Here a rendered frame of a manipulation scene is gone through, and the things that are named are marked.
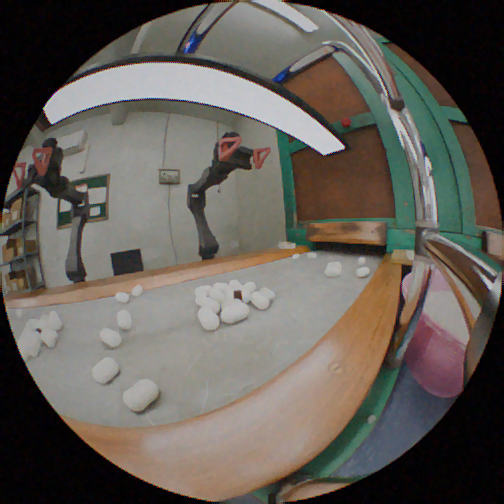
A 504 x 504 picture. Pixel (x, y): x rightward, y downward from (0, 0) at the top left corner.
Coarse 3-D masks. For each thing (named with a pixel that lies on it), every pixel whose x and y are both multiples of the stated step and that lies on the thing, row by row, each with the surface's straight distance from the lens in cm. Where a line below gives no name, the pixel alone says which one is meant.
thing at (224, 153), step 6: (228, 138) 43; (234, 138) 41; (240, 138) 39; (222, 144) 43; (234, 144) 40; (222, 150) 43; (228, 150) 41; (234, 150) 40; (222, 156) 41; (228, 156) 41; (222, 162) 43; (228, 162) 43; (234, 162) 44; (240, 162) 46
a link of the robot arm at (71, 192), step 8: (64, 176) 65; (48, 192) 66; (56, 192) 65; (64, 192) 65; (72, 192) 74; (80, 192) 81; (72, 200) 76; (80, 200) 80; (88, 200) 85; (72, 208) 85; (88, 208) 85; (88, 216) 84
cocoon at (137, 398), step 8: (136, 384) 13; (144, 384) 13; (152, 384) 13; (128, 392) 13; (136, 392) 13; (144, 392) 13; (152, 392) 13; (128, 400) 13; (136, 400) 13; (144, 400) 13; (152, 400) 13; (136, 408) 13; (144, 408) 14
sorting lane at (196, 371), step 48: (192, 288) 32; (288, 288) 27; (336, 288) 28; (96, 336) 25; (144, 336) 21; (192, 336) 18; (240, 336) 17; (288, 336) 17; (48, 384) 24; (96, 384) 18; (192, 384) 14; (240, 384) 13
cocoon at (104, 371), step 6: (102, 360) 17; (108, 360) 17; (114, 360) 17; (96, 366) 17; (102, 366) 17; (108, 366) 17; (114, 366) 17; (96, 372) 17; (102, 372) 17; (108, 372) 17; (114, 372) 17; (96, 378) 17; (102, 378) 17; (108, 378) 17
